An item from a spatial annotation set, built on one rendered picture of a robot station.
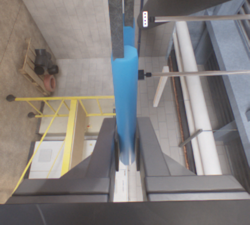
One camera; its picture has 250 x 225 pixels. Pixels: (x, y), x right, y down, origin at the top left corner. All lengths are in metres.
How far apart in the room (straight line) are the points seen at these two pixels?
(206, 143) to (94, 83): 3.22
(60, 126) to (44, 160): 0.77
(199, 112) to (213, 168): 0.91
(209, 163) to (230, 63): 1.79
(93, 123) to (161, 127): 1.63
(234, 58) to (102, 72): 3.22
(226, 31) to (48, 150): 4.34
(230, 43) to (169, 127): 2.21
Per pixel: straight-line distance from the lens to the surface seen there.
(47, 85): 4.59
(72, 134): 2.94
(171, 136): 4.48
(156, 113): 4.61
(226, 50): 3.94
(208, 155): 3.16
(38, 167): 4.19
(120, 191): 3.78
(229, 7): 4.44
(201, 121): 3.27
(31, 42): 4.30
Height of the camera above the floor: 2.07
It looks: 1 degrees down
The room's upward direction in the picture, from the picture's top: 89 degrees clockwise
